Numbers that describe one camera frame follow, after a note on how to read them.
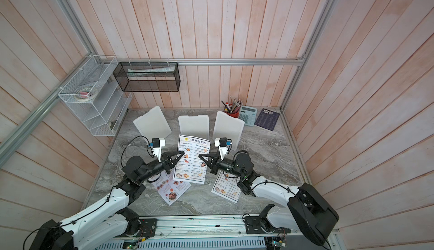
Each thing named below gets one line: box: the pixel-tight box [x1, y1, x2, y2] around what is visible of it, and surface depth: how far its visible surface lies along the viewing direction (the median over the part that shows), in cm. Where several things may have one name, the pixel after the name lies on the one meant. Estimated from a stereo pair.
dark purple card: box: [254, 108, 281, 132], surface depth 116 cm
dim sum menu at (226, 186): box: [210, 170, 242, 204], surface depth 86 cm
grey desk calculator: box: [238, 105, 258, 127], surface depth 117 cm
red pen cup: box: [220, 95, 243, 119], surface depth 106 cm
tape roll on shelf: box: [74, 87, 96, 102], surface depth 75 cm
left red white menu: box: [149, 167, 192, 207], surface depth 86 cm
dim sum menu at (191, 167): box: [172, 134, 211, 185], surface depth 73 cm
